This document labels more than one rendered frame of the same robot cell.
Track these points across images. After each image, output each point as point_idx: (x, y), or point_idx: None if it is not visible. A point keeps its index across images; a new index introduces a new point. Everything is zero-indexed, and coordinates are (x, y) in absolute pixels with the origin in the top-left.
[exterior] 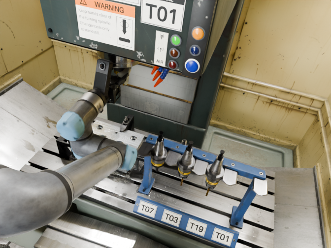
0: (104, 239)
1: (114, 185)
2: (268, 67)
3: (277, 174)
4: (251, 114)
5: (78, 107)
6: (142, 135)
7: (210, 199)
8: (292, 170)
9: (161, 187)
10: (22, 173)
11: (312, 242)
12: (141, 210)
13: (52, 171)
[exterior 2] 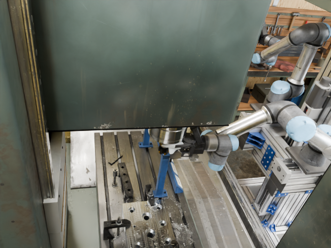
0: (198, 218)
1: (174, 213)
2: None
3: (79, 140)
4: None
5: (224, 136)
6: (122, 205)
7: (142, 158)
8: (73, 131)
9: (153, 185)
10: (278, 104)
11: None
12: (181, 185)
13: (266, 107)
